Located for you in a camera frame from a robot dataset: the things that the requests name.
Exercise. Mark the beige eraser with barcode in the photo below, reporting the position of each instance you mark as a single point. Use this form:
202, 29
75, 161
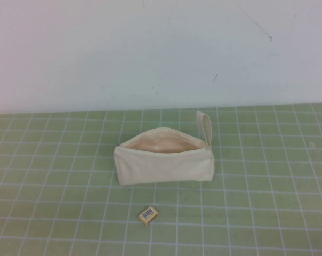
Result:
148, 212

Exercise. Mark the cream canvas pencil case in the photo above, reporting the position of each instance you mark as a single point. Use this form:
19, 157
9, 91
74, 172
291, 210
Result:
163, 168

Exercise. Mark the green grid cutting mat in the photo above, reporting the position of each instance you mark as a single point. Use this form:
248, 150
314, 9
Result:
243, 202

